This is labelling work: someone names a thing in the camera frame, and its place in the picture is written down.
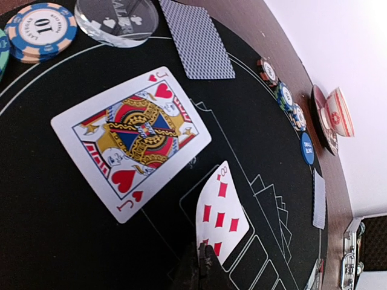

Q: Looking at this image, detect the round black poker mat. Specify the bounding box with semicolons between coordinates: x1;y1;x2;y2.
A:
1;1;327;289

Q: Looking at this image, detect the clear dealer button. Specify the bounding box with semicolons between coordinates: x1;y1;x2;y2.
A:
74;0;159;48

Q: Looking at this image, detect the orange chip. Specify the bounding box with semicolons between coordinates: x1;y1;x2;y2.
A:
257;57;278;88

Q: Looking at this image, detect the aluminium poker case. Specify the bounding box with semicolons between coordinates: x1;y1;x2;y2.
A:
340;214;386;289

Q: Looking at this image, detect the red patterned bowl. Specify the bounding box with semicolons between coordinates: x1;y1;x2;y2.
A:
320;87;355;138

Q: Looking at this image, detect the red floral saucer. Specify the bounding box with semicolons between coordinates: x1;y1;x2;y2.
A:
310;85;339;156

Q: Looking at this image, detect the triangular all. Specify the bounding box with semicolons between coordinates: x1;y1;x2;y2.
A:
304;259;324;290

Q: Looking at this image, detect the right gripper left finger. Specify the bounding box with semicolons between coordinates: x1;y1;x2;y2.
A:
169;243;200;290

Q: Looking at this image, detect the jack of hearts card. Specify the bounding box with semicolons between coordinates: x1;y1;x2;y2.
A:
51;66;212;224

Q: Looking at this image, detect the blue small blind button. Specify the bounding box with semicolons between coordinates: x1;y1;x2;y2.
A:
300;132;314;166

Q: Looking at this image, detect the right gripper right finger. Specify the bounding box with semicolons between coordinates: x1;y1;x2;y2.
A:
199;243;229;290

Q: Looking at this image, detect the blue white poker chip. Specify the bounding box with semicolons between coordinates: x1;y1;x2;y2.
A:
289;103;307;132

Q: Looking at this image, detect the card dealt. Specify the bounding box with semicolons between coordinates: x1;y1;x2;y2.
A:
159;0;235;80
313;169;326;230

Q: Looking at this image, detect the eight of diamonds card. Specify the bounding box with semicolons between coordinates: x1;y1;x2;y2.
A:
195;161;249;264

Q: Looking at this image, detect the green chip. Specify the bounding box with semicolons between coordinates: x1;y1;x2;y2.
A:
0;30;10;80
275;82;294;112

